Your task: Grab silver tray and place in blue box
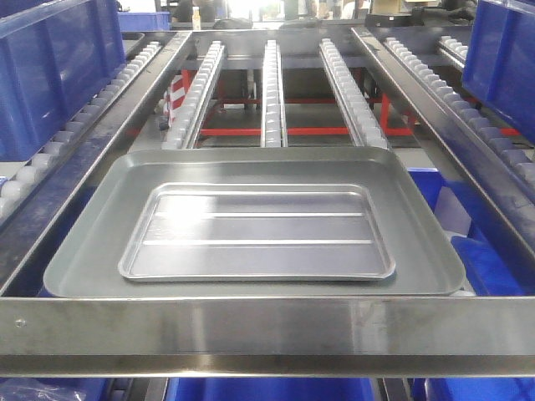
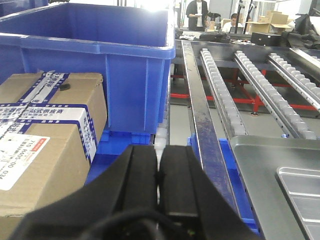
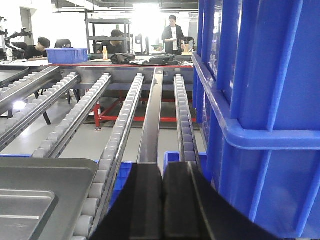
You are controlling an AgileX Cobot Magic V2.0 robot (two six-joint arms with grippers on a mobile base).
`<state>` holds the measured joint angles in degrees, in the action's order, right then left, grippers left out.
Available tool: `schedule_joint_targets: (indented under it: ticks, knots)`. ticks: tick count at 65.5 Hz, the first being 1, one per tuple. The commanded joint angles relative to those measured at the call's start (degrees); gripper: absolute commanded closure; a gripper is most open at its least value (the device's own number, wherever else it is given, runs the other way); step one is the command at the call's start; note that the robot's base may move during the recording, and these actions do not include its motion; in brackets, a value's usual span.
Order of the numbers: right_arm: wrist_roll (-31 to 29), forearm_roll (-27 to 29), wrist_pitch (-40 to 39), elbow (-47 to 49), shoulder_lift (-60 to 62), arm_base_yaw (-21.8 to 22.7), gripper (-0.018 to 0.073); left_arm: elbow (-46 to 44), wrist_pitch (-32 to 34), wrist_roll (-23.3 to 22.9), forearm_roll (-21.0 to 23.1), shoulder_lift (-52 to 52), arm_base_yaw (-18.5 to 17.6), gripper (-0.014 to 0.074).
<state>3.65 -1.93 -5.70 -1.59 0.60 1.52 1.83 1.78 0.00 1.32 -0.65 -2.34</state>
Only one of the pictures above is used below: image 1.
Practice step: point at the small silver ribbed tray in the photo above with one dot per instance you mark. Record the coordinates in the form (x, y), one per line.
(251, 232)

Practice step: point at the large grey metal tray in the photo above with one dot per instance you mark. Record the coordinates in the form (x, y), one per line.
(86, 264)

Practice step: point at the centre white roller track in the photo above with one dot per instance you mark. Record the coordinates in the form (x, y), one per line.
(274, 127)

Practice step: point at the white roller track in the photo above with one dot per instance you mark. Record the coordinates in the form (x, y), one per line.
(274, 127)
(190, 117)
(363, 127)

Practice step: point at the left white roller track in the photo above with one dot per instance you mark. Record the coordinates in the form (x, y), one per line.
(190, 117)

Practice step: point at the right white roller track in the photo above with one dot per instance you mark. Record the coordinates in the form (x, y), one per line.
(363, 127)

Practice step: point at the blue bin bottom centre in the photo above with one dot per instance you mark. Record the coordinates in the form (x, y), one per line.
(270, 389)

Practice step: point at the blue bin below right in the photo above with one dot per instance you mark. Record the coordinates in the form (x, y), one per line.
(486, 271)

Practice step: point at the far right roller track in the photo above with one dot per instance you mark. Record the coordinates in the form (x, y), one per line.
(464, 112)

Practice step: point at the far left roller track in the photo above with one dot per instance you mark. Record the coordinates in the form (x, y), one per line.
(16, 187)

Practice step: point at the blue bin upper left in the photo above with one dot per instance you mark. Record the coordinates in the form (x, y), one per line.
(55, 56)

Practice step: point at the blue bin upper right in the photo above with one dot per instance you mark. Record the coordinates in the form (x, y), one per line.
(499, 68)

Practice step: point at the red white striped post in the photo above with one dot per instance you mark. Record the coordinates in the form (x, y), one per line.
(174, 97)

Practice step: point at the red steel floor frame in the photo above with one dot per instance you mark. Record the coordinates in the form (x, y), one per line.
(311, 110)

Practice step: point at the steel rack front rail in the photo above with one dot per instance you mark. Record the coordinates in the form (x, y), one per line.
(268, 336)

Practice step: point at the right steel divider rail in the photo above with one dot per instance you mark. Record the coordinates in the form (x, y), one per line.
(505, 211)

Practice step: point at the steel divider rail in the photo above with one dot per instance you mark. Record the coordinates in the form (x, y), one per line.
(32, 233)
(505, 211)

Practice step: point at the left steel divider rail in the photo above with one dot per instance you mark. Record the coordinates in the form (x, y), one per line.
(32, 233)

